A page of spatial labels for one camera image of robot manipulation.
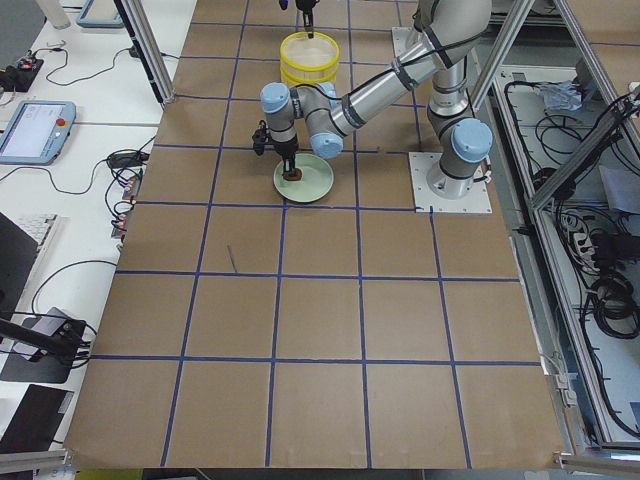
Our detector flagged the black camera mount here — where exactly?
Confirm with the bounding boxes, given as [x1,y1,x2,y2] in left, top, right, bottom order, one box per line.
[1,308,91,366]

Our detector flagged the light green plate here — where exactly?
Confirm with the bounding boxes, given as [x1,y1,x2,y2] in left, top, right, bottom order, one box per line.
[273,153,334,203]

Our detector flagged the blue teach pendant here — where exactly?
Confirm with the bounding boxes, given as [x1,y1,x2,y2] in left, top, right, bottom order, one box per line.
[1,100,76,166]

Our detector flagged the black power adapter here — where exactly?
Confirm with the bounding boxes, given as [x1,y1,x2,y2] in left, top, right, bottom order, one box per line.
[107,150,149,169]

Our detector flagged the yellow steamer lower layers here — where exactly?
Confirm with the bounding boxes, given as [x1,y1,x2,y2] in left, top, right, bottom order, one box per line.
[280,68,338,100]

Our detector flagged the yellow steamer top layer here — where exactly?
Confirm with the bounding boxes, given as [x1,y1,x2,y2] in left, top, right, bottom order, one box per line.
[279,32,340,82]

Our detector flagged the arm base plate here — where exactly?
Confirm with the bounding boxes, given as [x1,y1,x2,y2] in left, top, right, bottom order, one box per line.
[408,152,492,215]
[391,27,433,65]

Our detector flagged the brown bun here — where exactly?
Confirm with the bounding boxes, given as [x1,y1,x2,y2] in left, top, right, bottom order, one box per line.
[283,168,303,181]

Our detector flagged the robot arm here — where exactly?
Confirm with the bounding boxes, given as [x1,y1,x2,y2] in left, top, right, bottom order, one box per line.
[252,1,493,199]

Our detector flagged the black laptop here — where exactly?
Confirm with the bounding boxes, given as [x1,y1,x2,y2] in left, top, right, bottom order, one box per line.
[1,384,75,454]

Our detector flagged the white keyboard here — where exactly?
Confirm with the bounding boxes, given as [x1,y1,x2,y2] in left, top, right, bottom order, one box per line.
[15,213,66,256]

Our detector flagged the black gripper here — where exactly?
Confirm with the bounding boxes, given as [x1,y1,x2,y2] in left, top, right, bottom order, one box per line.
[278,0,318,39]
[252,121,299,175]

